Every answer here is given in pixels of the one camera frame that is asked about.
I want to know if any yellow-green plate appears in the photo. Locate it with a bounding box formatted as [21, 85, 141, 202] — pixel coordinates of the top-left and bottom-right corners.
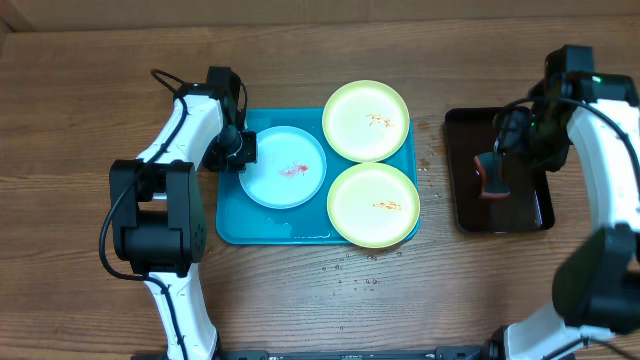
[322, 80, 410, 163]
[327, 163, 420, 249]

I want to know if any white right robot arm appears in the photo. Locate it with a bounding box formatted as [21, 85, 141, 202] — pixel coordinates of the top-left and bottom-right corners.
[475, 45, 639, 359]

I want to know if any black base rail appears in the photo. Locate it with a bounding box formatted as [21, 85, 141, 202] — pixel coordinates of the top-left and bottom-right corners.
[211, 344, 505, 360]

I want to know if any black rectangular tray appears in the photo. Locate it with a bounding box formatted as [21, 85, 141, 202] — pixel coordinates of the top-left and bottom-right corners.
[444, 108, 555, 233]

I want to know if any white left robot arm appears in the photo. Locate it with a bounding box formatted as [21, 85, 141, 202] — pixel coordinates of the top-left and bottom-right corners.
[98, 66, 257, 359]

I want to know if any light blue plate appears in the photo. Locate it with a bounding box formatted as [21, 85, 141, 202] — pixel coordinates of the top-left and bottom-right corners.
[239, 126, 327, 210]

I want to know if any orange and black sponge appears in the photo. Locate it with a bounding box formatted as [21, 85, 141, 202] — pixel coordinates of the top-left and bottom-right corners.
[474, 152, 510, 199]

